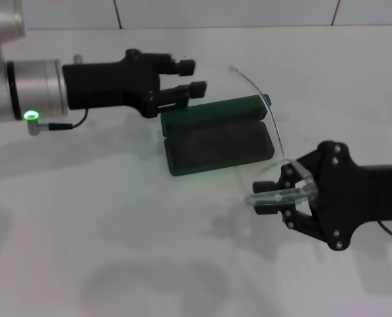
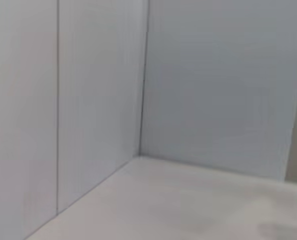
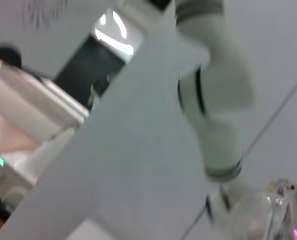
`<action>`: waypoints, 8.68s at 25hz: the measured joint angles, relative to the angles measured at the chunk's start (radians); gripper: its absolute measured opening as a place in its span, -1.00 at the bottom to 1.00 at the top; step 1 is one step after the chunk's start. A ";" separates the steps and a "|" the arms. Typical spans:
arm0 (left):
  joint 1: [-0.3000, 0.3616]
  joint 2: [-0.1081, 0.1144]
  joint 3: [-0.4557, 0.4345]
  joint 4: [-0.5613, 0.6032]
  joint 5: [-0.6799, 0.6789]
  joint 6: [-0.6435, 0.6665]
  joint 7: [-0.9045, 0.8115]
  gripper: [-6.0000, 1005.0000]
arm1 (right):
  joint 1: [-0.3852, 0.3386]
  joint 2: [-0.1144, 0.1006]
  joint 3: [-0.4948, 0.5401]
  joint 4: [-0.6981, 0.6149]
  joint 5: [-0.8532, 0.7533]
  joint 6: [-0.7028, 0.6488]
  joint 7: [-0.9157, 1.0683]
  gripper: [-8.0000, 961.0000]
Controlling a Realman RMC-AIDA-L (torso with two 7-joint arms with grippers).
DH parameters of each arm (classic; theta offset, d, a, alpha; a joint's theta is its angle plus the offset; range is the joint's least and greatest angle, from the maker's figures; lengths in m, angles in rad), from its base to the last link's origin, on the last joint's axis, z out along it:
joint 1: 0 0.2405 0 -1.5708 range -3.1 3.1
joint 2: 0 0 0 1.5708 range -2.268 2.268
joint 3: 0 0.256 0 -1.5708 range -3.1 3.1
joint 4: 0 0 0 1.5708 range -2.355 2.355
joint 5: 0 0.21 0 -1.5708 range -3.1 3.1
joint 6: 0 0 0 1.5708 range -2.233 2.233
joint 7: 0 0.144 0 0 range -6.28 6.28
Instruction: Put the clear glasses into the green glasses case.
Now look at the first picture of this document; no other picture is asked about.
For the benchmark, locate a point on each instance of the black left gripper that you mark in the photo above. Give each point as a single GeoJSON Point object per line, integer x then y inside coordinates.
{"type": "Point", "coordinates": [107, 86]}

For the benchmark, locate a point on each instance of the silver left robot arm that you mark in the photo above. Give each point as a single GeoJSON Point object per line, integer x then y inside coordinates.
{"type": "Point", "coordinates": [34, 89]}

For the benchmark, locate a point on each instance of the silver left wrist knob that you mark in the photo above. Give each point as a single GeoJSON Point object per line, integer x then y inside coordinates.
{"type": "Point", "coordinates": [78, 58]}

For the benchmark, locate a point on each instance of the green glasses case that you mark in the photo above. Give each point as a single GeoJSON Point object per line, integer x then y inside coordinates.
{"type": "Point", "coordinates": [215, 148]}

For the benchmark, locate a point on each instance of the clear white glasses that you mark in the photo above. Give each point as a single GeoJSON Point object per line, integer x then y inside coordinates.
{"type": "Point", "coordinates": [278, 198]}

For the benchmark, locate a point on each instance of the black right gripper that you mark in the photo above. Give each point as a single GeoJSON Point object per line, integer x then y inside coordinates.
{"type": "Point", "coordinates": [357, 195]}

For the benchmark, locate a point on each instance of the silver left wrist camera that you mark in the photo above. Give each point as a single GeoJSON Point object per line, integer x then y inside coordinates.
{"type": "Point", "coordinates": [1, 20]}

